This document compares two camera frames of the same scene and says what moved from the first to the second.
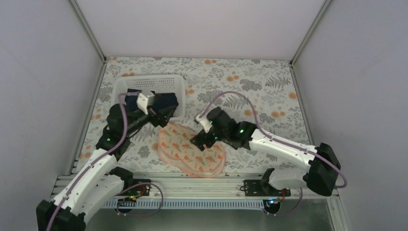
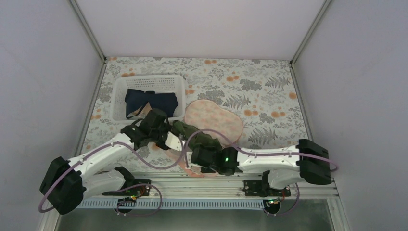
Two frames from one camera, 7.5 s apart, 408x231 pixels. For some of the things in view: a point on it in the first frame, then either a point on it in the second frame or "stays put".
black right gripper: x=199 y=143 -> x=211 y=147
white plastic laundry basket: x=162 y=83 stays put
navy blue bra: x=162 y=100 stays put
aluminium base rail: x=196 y=187 stays put
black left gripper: x=161 y=121 -> x=163 y=147
